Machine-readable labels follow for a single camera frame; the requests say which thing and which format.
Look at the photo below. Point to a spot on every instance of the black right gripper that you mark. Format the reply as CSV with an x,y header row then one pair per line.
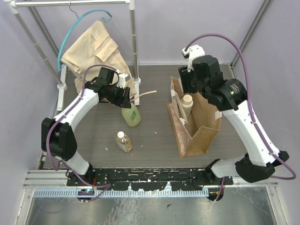
x,y
185,76

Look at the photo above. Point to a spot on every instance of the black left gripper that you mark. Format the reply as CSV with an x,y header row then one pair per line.
x,y
125,98

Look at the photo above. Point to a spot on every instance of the green lotion pump bottle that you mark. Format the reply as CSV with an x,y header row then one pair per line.
x,y
131,115

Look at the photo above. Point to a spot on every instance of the beige cylindrical bottle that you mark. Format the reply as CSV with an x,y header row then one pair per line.
x,y
187,104

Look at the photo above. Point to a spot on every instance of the clear amber liquid bottle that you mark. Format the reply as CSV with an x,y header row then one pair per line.
x,y
123,142

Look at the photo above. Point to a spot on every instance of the brown canvas bag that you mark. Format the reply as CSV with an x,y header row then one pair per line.
x,y
203,124

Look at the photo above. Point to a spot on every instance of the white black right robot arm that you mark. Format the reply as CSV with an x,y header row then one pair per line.
x,y
230,98

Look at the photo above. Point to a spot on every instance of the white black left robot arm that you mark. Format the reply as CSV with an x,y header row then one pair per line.
x,y
57,134

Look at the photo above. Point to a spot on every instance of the beige cargo shorts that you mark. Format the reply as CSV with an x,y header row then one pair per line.
x,y
94,46

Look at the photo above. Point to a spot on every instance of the white metal clothes rack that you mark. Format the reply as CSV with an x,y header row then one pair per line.
x,y
60,74

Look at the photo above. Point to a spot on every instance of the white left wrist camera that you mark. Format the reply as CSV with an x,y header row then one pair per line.
x,y
122,79

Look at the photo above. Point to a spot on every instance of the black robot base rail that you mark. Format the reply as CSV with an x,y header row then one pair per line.
x,y
150,179

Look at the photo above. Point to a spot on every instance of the grey slotted cable duct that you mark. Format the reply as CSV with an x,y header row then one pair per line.
x,y
89,193

